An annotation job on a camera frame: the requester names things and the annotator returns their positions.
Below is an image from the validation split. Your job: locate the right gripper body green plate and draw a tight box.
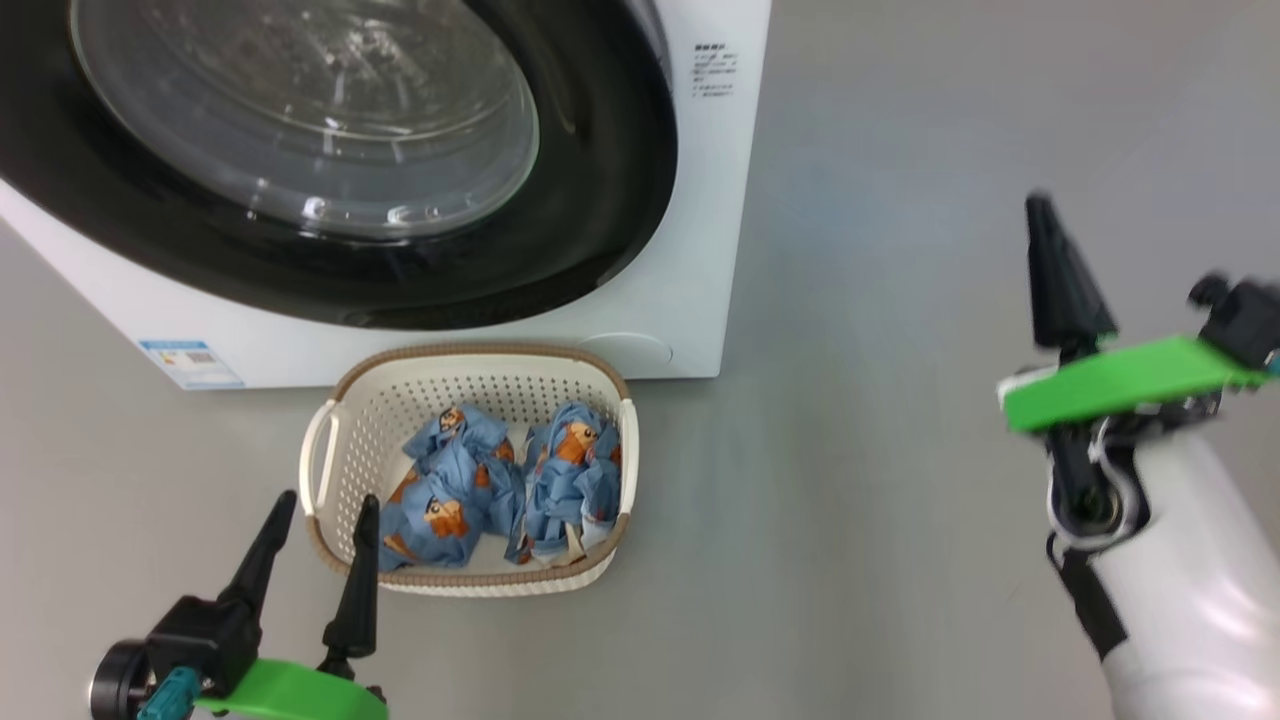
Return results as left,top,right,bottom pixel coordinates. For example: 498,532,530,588
997,336,1273,552

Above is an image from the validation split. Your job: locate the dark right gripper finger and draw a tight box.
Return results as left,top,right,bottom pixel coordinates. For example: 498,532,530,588
1025,192,1118,352

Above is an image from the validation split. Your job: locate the left gripper body green plate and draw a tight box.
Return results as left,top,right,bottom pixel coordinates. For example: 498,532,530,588
193,657,390,720

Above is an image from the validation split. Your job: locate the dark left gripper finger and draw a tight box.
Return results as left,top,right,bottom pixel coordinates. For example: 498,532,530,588
218,489,300,613
321,493,382,682

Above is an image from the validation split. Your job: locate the blue garment with orange print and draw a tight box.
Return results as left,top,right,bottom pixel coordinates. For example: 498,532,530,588
505,400,624,567
378,403,527,573

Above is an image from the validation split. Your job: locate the black round glass washer door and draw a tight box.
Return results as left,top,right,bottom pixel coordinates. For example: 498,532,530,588
0,0,680,332

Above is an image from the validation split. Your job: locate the cream perforated laundry basket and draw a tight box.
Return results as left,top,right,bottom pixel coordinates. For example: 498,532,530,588
298,343,641,599

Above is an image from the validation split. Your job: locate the white front-load washing machine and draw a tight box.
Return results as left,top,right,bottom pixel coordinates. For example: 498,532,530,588
0,0,773,392

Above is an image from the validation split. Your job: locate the blue energy label sticker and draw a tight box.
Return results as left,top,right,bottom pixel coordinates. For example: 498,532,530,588
138,339,247,391

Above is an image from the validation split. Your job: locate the round drain filter cover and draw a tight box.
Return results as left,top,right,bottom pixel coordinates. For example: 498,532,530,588
574,332,674,370

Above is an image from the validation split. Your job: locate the printed text label on washer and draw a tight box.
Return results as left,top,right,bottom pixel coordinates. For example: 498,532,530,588
691,41,742,102

